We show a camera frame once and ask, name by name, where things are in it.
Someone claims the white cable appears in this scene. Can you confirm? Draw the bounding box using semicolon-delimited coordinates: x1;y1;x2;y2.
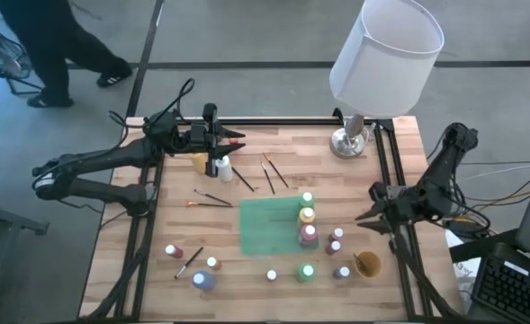
464;162;530;184

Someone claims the black keyboard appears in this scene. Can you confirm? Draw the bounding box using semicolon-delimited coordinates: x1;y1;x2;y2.
471;254;530;324

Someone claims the large red paint bottle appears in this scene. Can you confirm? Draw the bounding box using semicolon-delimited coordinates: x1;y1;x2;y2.
297;223;319;248

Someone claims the black desk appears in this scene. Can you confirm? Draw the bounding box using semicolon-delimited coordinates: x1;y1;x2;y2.
448;227;530;324

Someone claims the white shade table lamp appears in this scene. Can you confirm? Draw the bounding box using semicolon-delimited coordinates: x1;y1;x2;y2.
328;0;445;161

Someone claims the large blue paint bottle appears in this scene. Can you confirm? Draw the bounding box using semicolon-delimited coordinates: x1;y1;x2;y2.
191;270;218;292

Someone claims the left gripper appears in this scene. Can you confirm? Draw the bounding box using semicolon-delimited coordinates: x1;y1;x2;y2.
172;103;247;178

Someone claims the large white paint bottle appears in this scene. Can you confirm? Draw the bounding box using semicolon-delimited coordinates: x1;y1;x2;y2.
214;155;235;183

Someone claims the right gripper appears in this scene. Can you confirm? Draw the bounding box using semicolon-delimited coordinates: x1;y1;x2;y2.
355;182;421;236

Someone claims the yellow cable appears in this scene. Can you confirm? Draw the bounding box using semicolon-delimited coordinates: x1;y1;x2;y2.
464;190;530;217

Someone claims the large light green paint bottle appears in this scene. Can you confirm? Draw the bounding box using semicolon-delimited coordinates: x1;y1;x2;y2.
298;191;316;211

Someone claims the large spring green paint bottle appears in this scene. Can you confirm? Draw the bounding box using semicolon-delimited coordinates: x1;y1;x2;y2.
295;262;318;284

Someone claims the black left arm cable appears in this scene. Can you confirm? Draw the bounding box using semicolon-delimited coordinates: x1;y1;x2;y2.
108;77;197;136

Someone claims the white paper sheet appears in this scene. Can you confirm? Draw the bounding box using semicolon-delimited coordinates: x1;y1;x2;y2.
444;228;481;293

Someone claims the teal translucent plastic bin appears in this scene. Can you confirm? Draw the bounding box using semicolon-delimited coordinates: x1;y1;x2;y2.
238;193;320;257

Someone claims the large yellow paint bottle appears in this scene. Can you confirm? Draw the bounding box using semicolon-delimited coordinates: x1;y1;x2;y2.
190;152;210;176
296;206;318;229

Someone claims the black power strip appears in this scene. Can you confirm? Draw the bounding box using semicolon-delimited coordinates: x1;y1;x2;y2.
448;218;490;239

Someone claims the black aluminium table frame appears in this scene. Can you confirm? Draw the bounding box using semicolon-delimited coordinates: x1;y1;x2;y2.
84;107;466;324

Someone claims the person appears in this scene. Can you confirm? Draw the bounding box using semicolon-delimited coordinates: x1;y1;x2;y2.
0;0;134;109

